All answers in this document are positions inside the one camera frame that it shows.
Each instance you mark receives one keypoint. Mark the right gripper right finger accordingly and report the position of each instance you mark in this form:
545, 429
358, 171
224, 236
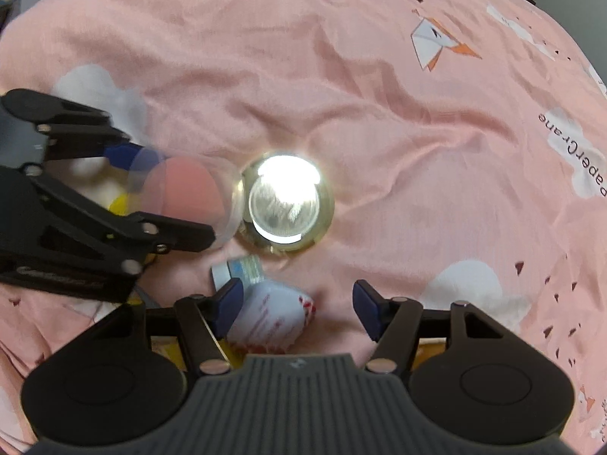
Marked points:
463, 370

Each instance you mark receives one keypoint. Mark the white red mint tin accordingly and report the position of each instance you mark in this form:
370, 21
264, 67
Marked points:
272, 318

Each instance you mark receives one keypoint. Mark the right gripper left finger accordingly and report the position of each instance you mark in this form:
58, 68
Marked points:
132, 371

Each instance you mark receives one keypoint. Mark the round gold compact mirror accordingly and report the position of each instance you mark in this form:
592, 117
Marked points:
288, 203

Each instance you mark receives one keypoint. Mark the yellow round container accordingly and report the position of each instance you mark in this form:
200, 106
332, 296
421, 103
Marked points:
121, 205

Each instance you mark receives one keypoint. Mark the white crumpled cloth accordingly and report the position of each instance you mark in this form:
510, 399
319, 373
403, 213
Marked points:
83, 182

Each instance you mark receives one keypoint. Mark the clear jar with pink sponge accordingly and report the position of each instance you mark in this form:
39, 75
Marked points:
199, 189

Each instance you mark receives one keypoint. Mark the pink cloud-print bedsheet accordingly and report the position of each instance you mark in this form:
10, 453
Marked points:
464, 142

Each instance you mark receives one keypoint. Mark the small grey cream jar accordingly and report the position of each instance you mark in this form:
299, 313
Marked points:
247, 269

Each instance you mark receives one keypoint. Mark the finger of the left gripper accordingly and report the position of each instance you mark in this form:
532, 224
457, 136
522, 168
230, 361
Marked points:
78, 228
37, 127

